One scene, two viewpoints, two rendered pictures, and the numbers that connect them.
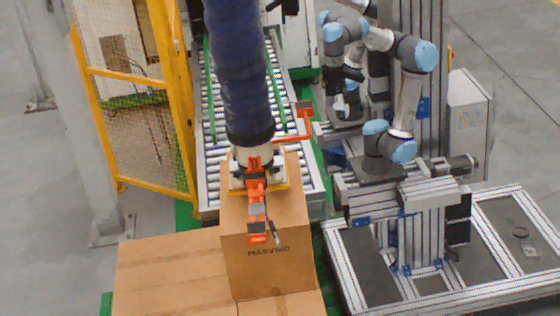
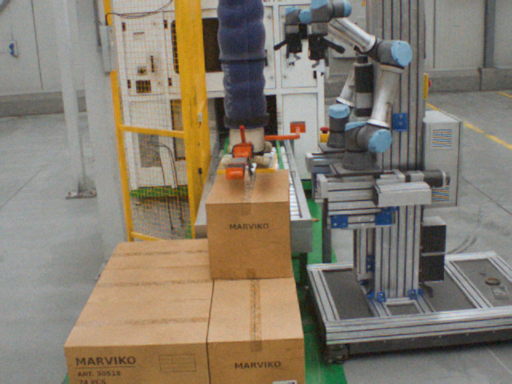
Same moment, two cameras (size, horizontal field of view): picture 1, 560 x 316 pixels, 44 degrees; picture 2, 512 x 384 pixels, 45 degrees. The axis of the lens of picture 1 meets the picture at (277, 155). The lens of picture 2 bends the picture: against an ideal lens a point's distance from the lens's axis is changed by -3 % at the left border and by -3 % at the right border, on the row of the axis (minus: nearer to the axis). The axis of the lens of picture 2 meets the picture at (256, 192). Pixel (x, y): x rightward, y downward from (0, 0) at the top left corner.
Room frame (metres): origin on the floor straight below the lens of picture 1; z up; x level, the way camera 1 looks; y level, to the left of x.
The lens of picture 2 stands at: (-0.47, -0.10, 1.86)
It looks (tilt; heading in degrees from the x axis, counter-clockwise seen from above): 17 degrees down; 3
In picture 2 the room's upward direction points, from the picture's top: 3 degrees counter-clockwise
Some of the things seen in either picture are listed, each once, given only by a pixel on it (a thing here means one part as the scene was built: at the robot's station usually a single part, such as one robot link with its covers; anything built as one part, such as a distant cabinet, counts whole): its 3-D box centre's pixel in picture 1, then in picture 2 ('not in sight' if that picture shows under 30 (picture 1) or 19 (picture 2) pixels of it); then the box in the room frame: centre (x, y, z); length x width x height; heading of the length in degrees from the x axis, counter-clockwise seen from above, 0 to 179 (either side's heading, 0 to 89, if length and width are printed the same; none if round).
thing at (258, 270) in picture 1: (266, 222); (252, 221); (2.71, 0.10, 0.74); 0.60 x 0.40 x 0.40; 179
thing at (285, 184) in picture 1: (277, 164); (266, 159); (2.72, 0.01, 1.07); 0.34 x 0.10 x 0.05; 179
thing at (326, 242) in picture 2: (333, 146); (326, 205); (3.69, -0.36, 0.50); 0.07 x 0.07 x 1.00; 3
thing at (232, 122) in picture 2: (251, 127); (246, 118); (2.72, 0.10, 1.29); 0.23 x 0.23 x 0.04
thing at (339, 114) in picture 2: (348, 85); (339, 117); (3.15, -0.41, 1.20); 0.13 x 0.12 x 0.14; 172
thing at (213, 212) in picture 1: (262, 204); (253, 226); (3.09, 0.12, 0.58); 0.70 x 0.03 x 0.06; 93
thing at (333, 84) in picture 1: (334, 78); (318, 46); (2.38, -0.25, 1.66); 0.09 x 0.08 x 0.12; 95
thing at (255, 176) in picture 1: (255, 180); (243, 151); (2.47, 0.11, 1.18); 0.10 x 0.08 x 0.06; 89
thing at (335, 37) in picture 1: (333, 39); (320, 10); (2.38, -0.26, 1.82); 0.09 x 0.08 x 0.11; 121
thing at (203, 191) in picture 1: (199, 120); (210, 186); (4.24, 0.50, 0.50); 2.31 x 0.05 x 0.19; 3
